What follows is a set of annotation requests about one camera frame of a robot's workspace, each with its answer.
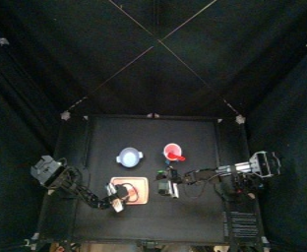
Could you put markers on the bright green toy sushi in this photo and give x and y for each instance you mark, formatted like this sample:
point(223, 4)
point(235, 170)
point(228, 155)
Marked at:
point(160, 171)

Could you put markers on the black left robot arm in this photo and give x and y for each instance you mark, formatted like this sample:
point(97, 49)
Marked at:
point(68, 183)

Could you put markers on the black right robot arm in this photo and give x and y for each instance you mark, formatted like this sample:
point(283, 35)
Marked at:
point(230, 170)

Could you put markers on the red plastic spoon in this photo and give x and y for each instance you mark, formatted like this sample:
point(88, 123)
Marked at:
point(178, 157)

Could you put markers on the red plastic cup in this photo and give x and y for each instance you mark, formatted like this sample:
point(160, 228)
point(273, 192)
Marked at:
point(172, 150)

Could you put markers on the grey frame bracket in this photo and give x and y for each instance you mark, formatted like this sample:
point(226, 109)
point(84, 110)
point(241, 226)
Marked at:
point(65, 115)
point(239, 119)
point(2, 41)
point(152, 115)

